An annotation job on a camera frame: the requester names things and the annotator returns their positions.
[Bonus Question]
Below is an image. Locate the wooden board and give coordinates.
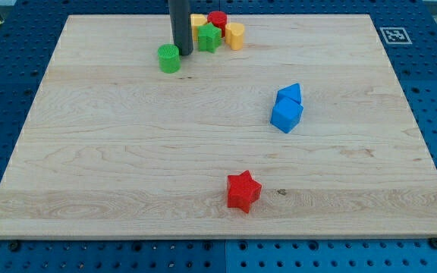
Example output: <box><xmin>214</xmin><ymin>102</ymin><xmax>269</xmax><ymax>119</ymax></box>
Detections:
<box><xmin>0</xmin><ymin>14</ymin><xmax>437</xmax><ymax>240</ymax></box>

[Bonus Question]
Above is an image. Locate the blue cube block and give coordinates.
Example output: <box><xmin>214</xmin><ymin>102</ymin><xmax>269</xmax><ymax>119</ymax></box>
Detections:
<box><xmin>270</xmin><ymin>98</ymin><xmax>303</xmax><ymax>133</ymax></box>

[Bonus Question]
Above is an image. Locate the yellow hexagon block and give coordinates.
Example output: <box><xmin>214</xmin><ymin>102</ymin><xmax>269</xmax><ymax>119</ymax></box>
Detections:
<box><xmin>190</xmin><ymin>14</ymin><xmax>208</xmax><ymax>41</ymax></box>

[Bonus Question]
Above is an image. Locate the green star block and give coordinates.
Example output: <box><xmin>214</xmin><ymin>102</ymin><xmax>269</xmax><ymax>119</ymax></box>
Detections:
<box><xmin>197</xmin><ymin>23</ymin><xmax>222</xmax><ymax>53</ymax></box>

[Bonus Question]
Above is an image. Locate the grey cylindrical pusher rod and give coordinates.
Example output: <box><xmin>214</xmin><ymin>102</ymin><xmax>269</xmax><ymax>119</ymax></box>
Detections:
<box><xmin>168</xmin><ymin>0</ymin><xmax>193</xmax><ymax>56</ymax></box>

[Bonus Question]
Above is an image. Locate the yellow heart block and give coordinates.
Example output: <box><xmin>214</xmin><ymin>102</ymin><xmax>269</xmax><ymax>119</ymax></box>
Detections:
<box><xmin>225</xmin><ymin>22</ymin><xmax>245</xmax><ymax>51</ymax></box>

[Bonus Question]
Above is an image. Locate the blue triangle block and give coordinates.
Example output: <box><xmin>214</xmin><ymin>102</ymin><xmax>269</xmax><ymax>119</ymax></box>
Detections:
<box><xmin>275</xmin><ymin>83</ymin><xmax>302</xmax><ymax>105</ymax></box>

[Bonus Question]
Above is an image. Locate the green cylinder block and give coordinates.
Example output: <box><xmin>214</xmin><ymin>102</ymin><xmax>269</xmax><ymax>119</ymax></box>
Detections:
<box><xmin>157</xmin><ymin>44</ymin><xmax>181</xmax><ymax>74</ymax></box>

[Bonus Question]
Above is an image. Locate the white fiducial marker tag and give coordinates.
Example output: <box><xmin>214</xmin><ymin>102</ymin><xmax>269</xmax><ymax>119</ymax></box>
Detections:
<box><xmin>380</xmin><ymin>27</ymin><xmax>412</xmax><ymax>45</ymax></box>

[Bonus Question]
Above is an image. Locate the red star block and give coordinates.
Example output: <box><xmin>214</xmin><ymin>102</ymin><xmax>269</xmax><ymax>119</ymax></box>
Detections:
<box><xmin>227</xmin><ymin>170</ymin><xmax>262</xmax><ymax>214</ymax></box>

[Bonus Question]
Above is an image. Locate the red cylinder block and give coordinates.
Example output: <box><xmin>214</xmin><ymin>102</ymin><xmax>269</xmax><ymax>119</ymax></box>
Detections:
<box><xmin>207</xmin><ymin>11</ymin><xmax>228</xmax><ymax>37</ymax></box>

